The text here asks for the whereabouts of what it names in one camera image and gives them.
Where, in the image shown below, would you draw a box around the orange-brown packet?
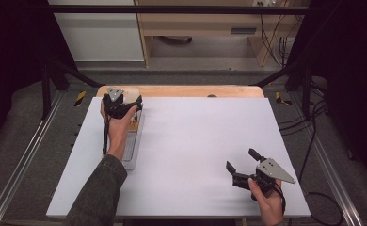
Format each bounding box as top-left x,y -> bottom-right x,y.
128,116 -> 140,132

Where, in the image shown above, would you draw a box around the white partition panel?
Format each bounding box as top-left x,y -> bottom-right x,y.
48,0 -> 145,62

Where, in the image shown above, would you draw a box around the black metal crossbar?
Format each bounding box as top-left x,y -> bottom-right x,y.
46,4 -> 310,15

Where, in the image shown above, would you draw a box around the beige packet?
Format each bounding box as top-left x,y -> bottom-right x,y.
122,89 -> 141,105

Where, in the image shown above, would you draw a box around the wooden desk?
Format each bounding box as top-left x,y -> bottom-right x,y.
134,0 -> 305,69

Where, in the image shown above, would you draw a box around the bundle of black cables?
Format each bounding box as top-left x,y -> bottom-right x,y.
258,1 -> 302,68

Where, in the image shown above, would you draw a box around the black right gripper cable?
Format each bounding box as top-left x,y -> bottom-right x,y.
274,182 -> 288,216

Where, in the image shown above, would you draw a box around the aluminium floor rail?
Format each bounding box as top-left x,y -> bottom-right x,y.
288,93 -> 365,226
0,90 -> 67,226

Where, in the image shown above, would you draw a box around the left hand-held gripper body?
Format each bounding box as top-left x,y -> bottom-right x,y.
101,87 -> 138,121

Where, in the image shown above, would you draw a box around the dark slot plate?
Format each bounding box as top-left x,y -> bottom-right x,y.
231,27 -> 258,35

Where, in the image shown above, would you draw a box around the person's right hand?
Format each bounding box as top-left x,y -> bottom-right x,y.
247,177 -> 286,226

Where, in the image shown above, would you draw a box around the black curtain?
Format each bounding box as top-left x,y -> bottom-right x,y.
0,0 -> 77,152
293,0 -> 367,183

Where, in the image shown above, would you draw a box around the person's left hand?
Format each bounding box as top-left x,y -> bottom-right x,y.
100,102 -> 139,163

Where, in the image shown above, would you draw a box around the yellow-black tape strip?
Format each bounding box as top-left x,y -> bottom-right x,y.
74,90 -> 88,107
274,90 -> 294,106

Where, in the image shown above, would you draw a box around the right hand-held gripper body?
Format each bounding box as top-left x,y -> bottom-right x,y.
231,157 -> 297,198

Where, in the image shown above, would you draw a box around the black floor cables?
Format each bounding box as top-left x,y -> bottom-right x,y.
278,76 -> 345,226

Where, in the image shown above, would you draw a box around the black metal stand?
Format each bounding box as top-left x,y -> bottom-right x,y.
40,57 -> 104,121
252,59 -> 313,118

